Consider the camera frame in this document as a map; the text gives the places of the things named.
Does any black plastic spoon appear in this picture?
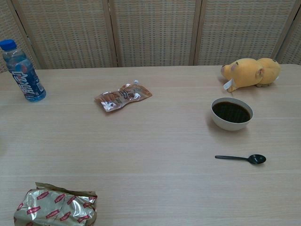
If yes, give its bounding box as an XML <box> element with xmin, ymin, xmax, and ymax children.
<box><xmin>214</xmin><ymin>154</ymin><xmax>267</xmax><ymax>165</ymax></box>

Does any white cup with dark liquid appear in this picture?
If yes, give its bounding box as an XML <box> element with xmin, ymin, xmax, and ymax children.
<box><xmin>211</xmin><ymin>97</ymin><xmax>254</xmax><ymax>131</ymax></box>

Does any woven rattan screen panel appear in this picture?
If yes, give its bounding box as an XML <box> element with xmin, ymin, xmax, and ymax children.
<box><xmin>9</xmin><ymin>0</ymin><xmax>118</xmax><ymax>70</ymax></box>
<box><xmin>109</xmin><ymin>0</ymin><xmax>203</xmax><ymax>68</ymax></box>
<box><xmin>0</xmin><ymin>0</ymin><xmax>40</xmax><ymax>73</ymax></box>
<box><xmin>194</xmin><ymin>0</ymin><xmax>299</xmax><ymax>66</ymax></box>
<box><xmin>275</xmin><ymin>0</ymin><xmax>301</xmax><ymax>65</ymax></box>

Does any yellow plush bear toy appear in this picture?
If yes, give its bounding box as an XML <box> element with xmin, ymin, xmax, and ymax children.
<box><xmin>220</xmin><ymin>57</ymin><xmax>282</xmax><ymax>93</ymax></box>

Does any blue sports drink bottle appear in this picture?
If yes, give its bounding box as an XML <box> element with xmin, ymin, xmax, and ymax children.
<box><xmin>0</xmin><ymin>39</ymin><xmax>47</xmax><ymax>103</ymax></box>

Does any silver Lipton foil bag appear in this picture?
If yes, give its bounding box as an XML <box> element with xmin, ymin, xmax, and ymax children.
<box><xmin>13</xmin><ymin>182</ymin><xmax>98</xmax><ymax>226</ymax></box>

